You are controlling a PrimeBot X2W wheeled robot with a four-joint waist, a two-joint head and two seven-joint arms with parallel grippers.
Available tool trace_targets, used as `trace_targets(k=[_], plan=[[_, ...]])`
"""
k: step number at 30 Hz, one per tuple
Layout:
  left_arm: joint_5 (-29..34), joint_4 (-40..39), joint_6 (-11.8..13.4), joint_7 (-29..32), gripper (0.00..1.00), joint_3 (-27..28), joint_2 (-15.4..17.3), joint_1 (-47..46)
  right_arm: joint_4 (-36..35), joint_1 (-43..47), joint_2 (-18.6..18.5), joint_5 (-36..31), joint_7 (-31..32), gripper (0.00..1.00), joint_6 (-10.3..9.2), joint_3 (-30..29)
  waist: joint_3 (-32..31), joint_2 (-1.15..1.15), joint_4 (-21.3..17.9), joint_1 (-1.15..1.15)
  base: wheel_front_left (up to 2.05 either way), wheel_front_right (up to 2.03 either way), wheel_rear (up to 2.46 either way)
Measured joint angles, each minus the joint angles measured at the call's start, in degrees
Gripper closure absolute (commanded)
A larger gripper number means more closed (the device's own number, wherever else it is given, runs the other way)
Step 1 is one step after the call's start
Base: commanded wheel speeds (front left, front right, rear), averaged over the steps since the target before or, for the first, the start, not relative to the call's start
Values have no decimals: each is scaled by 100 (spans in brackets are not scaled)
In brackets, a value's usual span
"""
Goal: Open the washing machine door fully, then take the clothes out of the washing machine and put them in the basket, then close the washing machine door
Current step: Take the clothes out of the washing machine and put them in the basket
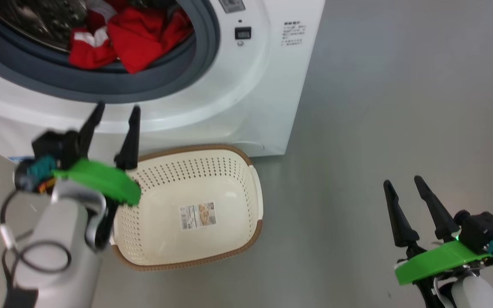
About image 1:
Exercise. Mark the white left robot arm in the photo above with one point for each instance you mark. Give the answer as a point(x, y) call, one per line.
point(54, 239)

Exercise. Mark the white front-load washing machine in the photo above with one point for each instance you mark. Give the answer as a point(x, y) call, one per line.
point(238, 85)

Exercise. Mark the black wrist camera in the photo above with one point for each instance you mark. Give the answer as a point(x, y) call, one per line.
point(56, 145)
point(482, 229)

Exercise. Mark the cream perforated laundry basket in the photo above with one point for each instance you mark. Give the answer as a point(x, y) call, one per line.
point(212, 179)

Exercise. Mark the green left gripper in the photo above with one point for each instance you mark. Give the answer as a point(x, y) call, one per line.
point(101, 179)

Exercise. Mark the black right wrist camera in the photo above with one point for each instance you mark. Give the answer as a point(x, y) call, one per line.
point(482, 229)

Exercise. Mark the red jersey with number print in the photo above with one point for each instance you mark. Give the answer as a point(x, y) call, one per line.
point(144, 38)

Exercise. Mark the teal left camera connector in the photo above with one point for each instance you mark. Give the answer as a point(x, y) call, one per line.
point(37, 171)

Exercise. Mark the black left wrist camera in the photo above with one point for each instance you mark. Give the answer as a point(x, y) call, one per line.
point(56, 145)

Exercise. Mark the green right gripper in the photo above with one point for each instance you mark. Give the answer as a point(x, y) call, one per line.
point(439, 261)

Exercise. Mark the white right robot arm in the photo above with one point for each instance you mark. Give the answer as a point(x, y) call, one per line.
point(473, 295)

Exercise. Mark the blue energy sticker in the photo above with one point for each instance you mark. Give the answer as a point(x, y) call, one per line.
point(17, 158)

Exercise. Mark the paper label sticker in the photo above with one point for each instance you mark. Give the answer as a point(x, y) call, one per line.
point(198, 216)

